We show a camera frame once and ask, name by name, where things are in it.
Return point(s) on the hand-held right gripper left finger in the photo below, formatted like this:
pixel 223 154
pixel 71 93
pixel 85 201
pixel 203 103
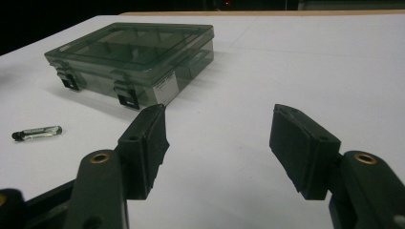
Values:
pixel 140 152

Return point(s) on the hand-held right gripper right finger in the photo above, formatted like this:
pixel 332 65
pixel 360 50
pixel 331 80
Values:
pixel 302 152

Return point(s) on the grey translucent compartment box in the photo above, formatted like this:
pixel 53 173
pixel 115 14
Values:
pixel 133 54

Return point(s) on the small black cylindrical part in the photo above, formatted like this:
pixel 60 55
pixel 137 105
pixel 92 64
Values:
pixel 38 133

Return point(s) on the white board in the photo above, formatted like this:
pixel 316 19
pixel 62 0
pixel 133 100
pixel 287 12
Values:
pixel 223 95

